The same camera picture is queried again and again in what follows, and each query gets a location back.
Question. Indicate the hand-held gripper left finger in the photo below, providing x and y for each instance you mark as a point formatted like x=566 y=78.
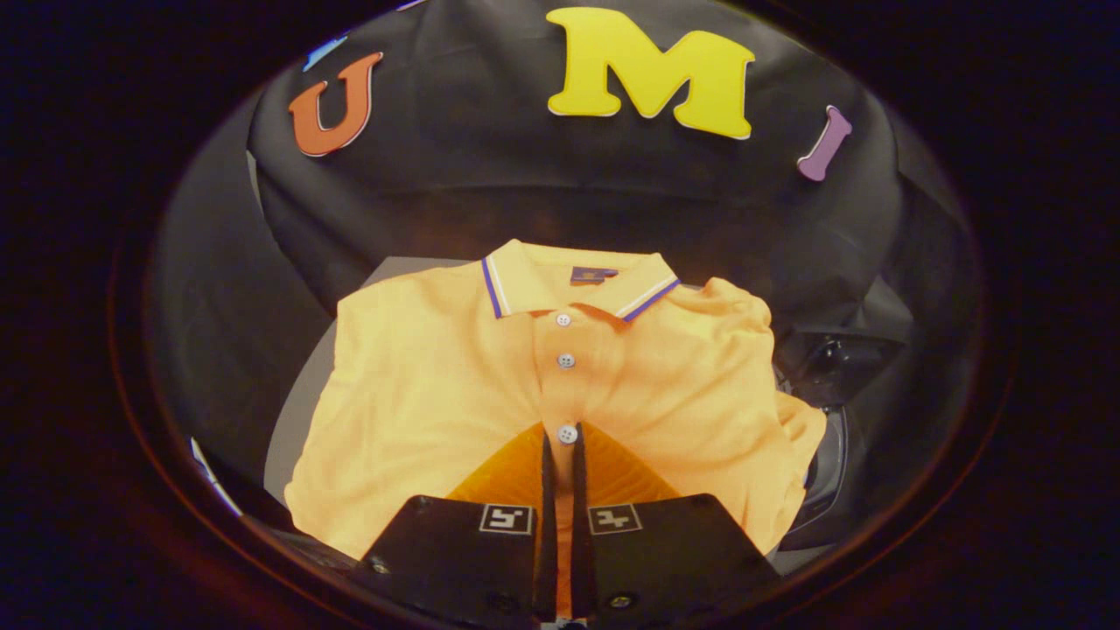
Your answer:
x=455 y=551

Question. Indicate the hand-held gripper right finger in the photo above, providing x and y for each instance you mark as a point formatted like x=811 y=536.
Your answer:
x=665 y=551

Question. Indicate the orange polo shirt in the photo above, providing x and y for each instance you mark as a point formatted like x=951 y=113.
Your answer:
x=420 y=394

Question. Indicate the grey washing machine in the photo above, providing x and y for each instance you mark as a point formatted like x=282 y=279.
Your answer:
x=831 y=464

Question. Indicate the small beige cabinet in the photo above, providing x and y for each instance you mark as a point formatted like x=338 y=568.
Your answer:
x=302 y=411

